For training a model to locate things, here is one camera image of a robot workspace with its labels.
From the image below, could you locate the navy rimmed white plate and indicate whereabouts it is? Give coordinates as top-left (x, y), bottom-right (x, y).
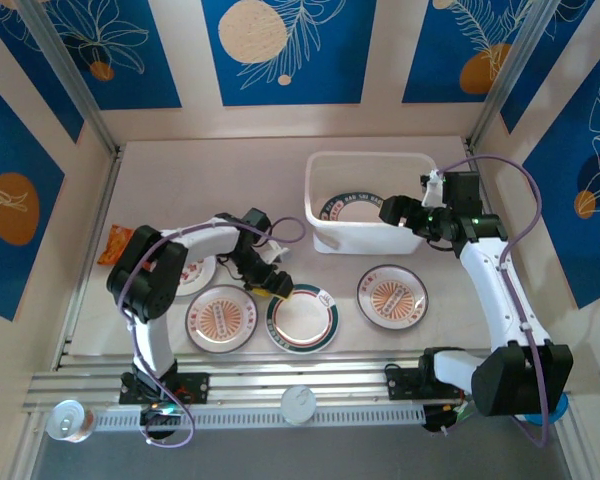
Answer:
top-left (321, 191), bottom-right (389, 224)

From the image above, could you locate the white plastic bin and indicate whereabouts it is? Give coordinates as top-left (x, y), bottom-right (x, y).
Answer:
top-left (303, 150), bottom-right (439, 257)

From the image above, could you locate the green rimmed white plate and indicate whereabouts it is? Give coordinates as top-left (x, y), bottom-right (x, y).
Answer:
top-left (265, 283), bottom-right (340, 355)

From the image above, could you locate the orange sunburst plate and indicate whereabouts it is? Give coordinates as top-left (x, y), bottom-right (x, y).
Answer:
top-left (184, 283), bottom-right (259, 355)
top-left (356, 264), bottom-right (430, 331)

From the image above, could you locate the red character white plate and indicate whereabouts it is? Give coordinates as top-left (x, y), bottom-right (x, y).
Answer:
top-left (172, 254), bottom-right (217, 298)

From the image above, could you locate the silver tin can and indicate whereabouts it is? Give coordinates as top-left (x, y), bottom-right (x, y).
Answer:
top-left (281, 384), bottom-right (317, 426)

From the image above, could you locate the orange snack packet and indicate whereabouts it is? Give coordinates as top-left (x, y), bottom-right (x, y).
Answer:
top-left (96, 223), bottom-right (136, 266)

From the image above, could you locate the blue and white container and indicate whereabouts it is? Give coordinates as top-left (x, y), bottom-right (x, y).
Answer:
top-left (522, 392), bottom-right (571, 427)

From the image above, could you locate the aluminium side rail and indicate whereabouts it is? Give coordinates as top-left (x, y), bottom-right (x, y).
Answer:
top-left (52, 144), bottom-right (126, 374)
top-left (463, 139), bottom-right (541, 359)

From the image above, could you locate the aluminium rail frame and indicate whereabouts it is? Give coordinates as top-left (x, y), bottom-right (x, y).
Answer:
top-left (22, 349), bottom-right (581, 416)

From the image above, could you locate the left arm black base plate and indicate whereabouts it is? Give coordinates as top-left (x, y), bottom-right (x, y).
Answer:
top-left (118, 372), bottom-right (210, 405)

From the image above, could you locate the grey slotted cable duct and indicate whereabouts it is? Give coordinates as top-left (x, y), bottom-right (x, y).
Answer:
top-left (87, 404), bottom-right (426, 432)

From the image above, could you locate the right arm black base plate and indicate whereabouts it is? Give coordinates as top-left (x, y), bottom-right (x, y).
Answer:
top-left (385, 367), bottom-right (477, 401)

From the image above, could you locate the aluminium corner post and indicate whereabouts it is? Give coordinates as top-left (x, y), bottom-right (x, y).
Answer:
top-left (467, 0), bottom-right (566, 150)
top-left (14, 0), bottom-right (126, 156)

